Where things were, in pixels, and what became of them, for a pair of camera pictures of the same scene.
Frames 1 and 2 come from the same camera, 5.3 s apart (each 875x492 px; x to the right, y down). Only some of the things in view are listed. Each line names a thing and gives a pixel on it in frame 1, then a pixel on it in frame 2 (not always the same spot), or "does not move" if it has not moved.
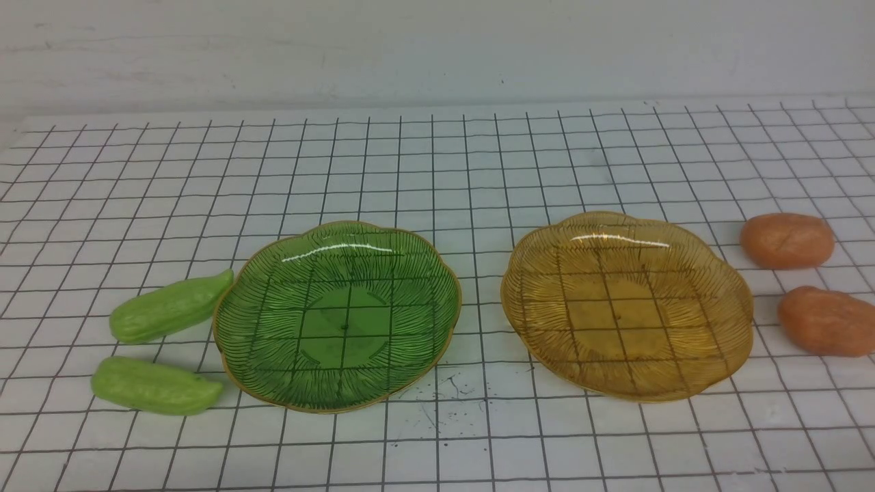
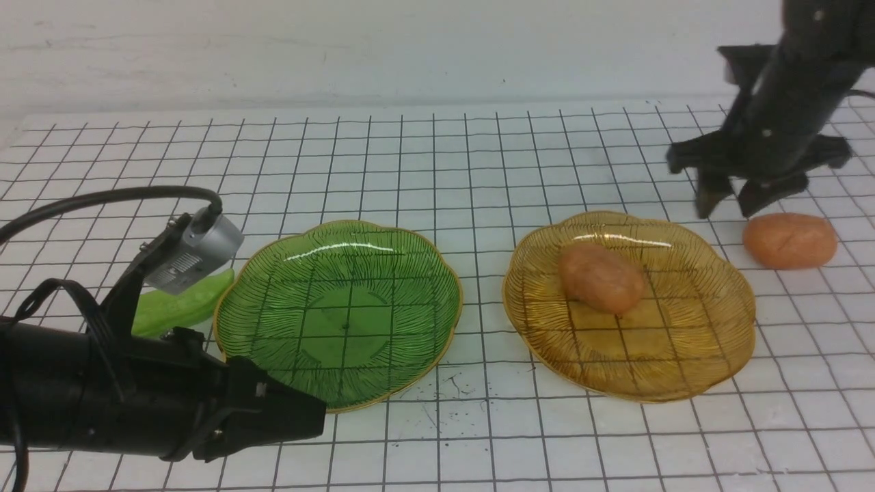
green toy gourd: [169, 309] does not move
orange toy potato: [828, 322] → [594, 273]
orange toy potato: [787, 240] does not move
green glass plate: [334, 315] does not move
